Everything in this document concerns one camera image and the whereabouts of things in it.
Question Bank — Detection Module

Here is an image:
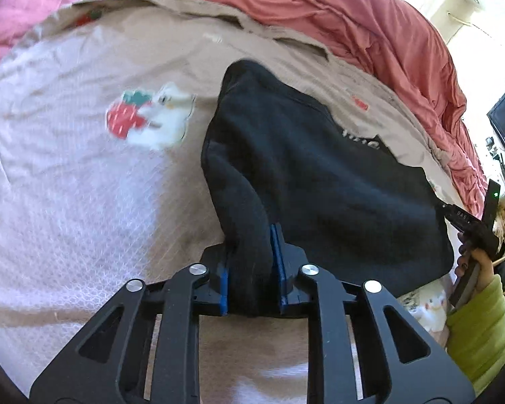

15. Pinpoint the pink quilted blanket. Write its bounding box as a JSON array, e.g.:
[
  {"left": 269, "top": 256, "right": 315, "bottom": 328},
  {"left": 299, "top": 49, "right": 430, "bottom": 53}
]
[{"left": 0, "top": 0, "right": 146, "bottom": 81}]

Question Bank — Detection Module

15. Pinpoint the printed grey-pink blanket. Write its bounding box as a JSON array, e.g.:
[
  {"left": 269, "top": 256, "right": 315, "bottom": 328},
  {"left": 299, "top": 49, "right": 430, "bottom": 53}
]
[{"left": 0, "top": 0, "right": 489, "bottom": 404}]

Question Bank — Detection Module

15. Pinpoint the person's right hand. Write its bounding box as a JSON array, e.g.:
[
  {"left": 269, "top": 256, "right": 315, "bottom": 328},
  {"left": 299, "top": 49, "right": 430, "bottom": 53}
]
[{"left": 453, "top": 231, "right": 496, "bottom": 292}]

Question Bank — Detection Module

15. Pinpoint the coral duvet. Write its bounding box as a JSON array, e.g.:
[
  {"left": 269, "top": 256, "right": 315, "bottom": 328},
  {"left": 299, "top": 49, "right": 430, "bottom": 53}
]
[{"left": 143, "top": 0, "right": 490, "bottom": 216}]

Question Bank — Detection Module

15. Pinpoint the black sweater with orange cuffs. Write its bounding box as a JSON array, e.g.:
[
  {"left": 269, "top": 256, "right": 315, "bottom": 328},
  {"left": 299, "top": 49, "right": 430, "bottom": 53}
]
[{"left": 201, "top": 60, "right": 454, "bottom": 317}]

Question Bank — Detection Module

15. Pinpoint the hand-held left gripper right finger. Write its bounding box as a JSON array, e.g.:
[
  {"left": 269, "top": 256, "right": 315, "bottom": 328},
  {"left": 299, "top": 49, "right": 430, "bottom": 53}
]
[{"left": 270, "top": 222, "right": 477, "bottom": 404}]

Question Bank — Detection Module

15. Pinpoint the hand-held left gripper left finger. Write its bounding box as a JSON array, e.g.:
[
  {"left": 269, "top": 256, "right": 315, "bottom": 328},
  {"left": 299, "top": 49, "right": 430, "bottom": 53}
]
[{"left": 29, "top": 246, "right": 232, "bottom": 404}]

